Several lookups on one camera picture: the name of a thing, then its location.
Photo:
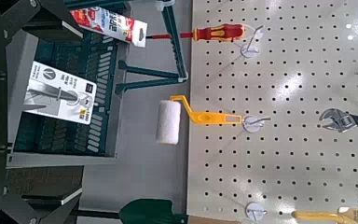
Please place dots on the white pegboard hook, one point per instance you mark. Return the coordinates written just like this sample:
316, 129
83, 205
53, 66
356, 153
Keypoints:
254, 210
249, 51
251, 124

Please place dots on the red white packaged tube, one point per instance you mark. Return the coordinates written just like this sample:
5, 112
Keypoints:
112, 26

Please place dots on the red yellow screwdriver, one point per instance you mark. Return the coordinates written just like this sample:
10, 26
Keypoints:
220, 32

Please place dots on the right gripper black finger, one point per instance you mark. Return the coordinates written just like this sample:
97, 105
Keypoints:
43, 15
43, 199

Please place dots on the gray green plastic crate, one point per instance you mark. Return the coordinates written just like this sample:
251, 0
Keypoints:
74, 143

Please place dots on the beige metal pegboard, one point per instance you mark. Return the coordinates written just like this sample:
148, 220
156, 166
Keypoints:
292, 77

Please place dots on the gray backing panel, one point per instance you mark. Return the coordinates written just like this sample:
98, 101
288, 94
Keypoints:
143, 174

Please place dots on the white carded pliers package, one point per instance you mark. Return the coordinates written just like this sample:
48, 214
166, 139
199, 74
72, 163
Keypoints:
59, 93

